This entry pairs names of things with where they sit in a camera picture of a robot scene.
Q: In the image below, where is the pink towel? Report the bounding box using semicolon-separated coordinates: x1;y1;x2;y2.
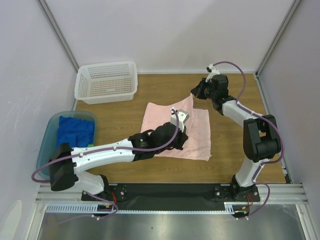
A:
140;95;211;161

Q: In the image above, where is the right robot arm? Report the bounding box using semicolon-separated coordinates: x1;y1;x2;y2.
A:
190;74;282;202

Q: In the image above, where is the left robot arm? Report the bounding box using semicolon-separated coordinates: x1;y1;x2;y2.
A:
48;122;188;200

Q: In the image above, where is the white perforated plastic basket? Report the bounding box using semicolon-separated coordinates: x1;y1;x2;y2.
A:
74;61;138;105

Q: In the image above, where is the blue towel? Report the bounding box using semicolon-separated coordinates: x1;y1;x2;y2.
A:
55;116;95;149

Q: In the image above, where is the blue translucent plastic tub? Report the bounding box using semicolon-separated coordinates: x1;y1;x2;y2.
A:
36;110;98;169

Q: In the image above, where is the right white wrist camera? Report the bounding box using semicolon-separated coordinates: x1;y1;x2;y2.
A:
205;64;220;82

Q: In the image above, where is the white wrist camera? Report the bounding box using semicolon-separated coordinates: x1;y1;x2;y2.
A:
170;107;190;132
205;64;220;82

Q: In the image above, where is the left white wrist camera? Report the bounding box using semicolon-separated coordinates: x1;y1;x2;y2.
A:
170;107;190;132

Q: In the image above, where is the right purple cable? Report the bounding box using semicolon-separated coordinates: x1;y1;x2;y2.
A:
212;61;285;221

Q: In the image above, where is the purple cable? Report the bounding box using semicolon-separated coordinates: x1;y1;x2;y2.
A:
31;108;181;226
212;61;285;221

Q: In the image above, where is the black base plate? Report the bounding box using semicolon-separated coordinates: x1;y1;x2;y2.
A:
97;183;260;212

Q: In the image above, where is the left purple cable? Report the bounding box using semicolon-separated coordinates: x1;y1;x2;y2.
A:
31;108;181;226

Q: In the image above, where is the slotted aluminium rail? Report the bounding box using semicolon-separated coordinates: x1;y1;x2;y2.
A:
35;183;308;216

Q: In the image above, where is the right aluminium frame post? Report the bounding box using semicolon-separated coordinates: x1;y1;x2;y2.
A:
255;0;303;77

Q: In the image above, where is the aluminium frame post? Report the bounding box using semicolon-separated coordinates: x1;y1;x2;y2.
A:
255;0;303;77
36;0;79;72

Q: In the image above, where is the left aluminium frame post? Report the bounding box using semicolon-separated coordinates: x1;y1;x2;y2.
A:
36;0;79;72

